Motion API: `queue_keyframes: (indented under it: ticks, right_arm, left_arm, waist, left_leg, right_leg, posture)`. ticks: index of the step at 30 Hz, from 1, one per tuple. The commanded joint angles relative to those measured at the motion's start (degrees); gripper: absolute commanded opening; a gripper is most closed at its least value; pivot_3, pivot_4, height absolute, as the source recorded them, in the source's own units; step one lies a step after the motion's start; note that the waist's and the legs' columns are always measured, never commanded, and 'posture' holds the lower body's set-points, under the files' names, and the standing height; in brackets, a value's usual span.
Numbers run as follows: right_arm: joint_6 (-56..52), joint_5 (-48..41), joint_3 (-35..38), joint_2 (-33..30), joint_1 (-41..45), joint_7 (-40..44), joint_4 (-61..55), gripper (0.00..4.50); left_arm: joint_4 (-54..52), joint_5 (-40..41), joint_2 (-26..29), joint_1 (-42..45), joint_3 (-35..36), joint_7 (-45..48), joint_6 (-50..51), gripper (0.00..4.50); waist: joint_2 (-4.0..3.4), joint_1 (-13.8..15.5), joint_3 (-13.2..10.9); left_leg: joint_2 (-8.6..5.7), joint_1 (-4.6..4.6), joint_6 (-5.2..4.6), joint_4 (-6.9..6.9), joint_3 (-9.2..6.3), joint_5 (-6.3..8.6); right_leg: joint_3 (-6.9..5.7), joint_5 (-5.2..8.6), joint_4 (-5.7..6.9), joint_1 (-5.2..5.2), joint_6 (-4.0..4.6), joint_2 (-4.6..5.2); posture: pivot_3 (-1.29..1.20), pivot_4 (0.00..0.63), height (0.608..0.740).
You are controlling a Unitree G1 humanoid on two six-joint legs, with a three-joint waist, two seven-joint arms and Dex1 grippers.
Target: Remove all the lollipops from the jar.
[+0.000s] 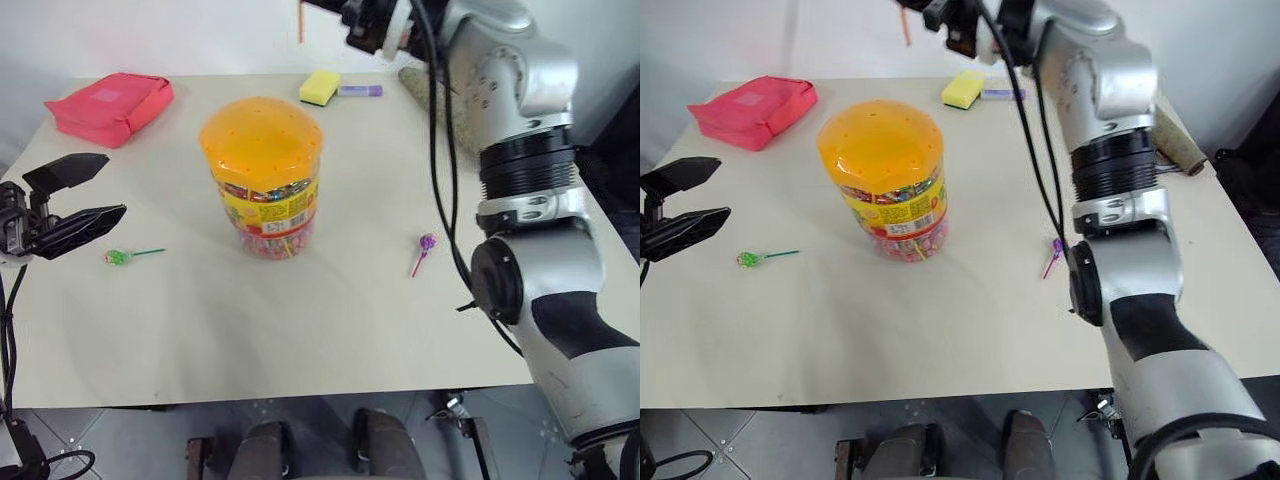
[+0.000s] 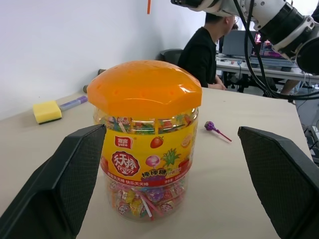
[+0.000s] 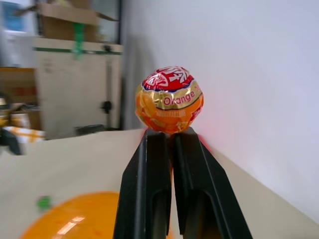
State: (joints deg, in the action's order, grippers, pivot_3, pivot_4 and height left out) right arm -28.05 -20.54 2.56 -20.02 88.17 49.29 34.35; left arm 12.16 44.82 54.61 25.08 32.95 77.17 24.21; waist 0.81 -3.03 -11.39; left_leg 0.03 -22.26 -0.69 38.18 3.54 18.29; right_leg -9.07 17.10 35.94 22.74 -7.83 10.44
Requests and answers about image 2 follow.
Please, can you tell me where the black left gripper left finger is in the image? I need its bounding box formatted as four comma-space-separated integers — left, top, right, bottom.
0, 123, 107, 239

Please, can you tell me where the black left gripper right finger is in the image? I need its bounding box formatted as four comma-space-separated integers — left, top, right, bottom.
238, 126, 319, 239

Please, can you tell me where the clear lollipop jar yellow label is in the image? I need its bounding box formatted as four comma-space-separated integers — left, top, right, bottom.
92, 106, 199, 222

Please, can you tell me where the orange plastic jar lid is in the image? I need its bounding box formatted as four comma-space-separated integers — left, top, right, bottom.
87, 59, 203, 118

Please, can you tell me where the person in grey shorts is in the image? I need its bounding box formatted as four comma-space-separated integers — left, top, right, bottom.
280, 79, 303, 95

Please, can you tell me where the laptop with lit screen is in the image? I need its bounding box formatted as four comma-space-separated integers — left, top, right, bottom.
249, 31, 298, 68

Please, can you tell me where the white background desk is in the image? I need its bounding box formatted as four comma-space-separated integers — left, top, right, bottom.
215, 55, 319, 82

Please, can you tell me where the dark computer monitor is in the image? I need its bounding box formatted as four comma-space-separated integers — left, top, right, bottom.
221, 29, 247, 56

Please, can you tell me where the yellow sponge with dark base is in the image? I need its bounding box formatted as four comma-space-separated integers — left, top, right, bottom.
32, 100, 63, 125

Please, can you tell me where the purple marker pen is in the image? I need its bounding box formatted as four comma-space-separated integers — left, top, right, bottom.
59, 95, 88, 112

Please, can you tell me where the purple wrapped lollipop pink stick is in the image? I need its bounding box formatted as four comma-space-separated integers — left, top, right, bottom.
204, 120, 233, 143

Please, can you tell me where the person in black shirt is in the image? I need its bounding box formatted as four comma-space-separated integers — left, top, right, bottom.
177, 11, 235, 91

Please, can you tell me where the black office chair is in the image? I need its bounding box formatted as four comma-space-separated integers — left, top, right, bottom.
159, 48, 184, 66

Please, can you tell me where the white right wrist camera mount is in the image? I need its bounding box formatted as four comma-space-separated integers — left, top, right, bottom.
271, 16, 319, 61

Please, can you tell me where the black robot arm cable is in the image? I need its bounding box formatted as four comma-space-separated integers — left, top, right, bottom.
233, 0, 319, 101
247, 0, 280, 97

